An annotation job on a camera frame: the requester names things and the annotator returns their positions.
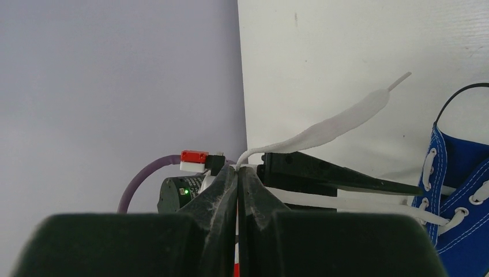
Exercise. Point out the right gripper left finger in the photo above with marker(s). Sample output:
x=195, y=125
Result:
x=197, y=240

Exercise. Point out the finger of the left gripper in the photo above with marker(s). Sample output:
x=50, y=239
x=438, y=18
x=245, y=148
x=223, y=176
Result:
x=299, y=172

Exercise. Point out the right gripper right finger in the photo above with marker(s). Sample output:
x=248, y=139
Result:
x=277, y=241

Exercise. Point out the blue sneaker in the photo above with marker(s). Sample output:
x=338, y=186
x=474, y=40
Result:
x=455, y=187

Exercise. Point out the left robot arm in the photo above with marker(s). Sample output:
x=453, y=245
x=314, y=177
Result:
x=176, y=192

